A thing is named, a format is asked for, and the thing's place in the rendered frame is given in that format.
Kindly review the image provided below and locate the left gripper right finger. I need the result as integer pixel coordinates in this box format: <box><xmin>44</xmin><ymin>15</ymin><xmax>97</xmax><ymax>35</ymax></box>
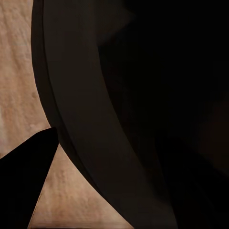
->
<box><xmin>155</xmin><ymin>127</ymin><xmax>229</xmax><ymax>229</ymax></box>

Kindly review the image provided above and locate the cauldron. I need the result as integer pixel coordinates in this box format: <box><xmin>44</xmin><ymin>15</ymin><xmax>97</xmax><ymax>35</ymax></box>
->
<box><xmin>31</xmin><ymin>0</ymin><xmax>229</xmax><ymax>229</ymax></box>

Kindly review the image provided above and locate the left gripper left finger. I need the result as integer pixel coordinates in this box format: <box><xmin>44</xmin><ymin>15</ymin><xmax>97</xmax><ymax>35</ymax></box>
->
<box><xmin>0</xmin><ymin>127</ymin><xmax>59</xmax><ymax>229</ymax></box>

